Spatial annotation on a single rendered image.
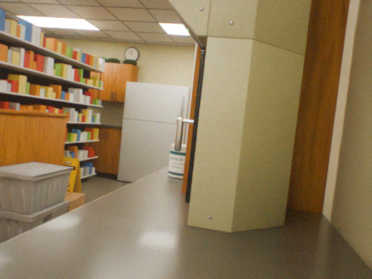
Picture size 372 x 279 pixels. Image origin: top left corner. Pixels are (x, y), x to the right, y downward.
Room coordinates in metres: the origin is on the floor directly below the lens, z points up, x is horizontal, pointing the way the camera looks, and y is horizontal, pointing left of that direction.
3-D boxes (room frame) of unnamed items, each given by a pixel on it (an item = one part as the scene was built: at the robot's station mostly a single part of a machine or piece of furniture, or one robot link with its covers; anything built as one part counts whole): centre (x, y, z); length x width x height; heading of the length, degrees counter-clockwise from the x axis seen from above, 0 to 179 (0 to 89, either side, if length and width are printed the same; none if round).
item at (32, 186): (2.92, 1.29, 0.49); 0.60 x 0.42 x 0.33; 170
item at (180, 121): (0.89, 0.00, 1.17); 0.05 x 0.03 x 0.10; 79
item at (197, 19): (1.00, 0.00, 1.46); 0.32 x 0.12 x 0.10; 170
